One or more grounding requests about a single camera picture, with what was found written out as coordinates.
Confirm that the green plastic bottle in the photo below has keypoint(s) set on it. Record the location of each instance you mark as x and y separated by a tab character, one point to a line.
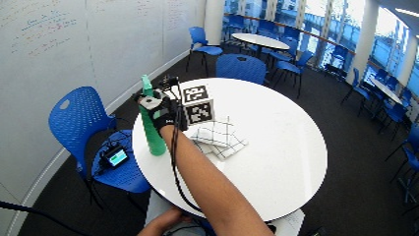
154	137

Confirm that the white marker cube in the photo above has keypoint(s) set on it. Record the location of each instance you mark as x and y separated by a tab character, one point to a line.
200	112

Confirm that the blue perforated chair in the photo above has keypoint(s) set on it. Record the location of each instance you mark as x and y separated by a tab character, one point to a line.
77	118

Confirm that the black device with screen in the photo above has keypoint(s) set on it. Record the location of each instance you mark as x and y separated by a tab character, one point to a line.
115	157

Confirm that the white checked cloth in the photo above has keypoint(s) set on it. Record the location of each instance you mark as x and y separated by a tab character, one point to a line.
220	137

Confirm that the person's grey trousers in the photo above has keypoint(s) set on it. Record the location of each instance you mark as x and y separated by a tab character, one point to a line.
158	203

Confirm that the round white table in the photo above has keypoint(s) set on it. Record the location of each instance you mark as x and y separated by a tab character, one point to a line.
262	40

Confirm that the black palm camera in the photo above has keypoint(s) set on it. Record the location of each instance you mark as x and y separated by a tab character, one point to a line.
168	82

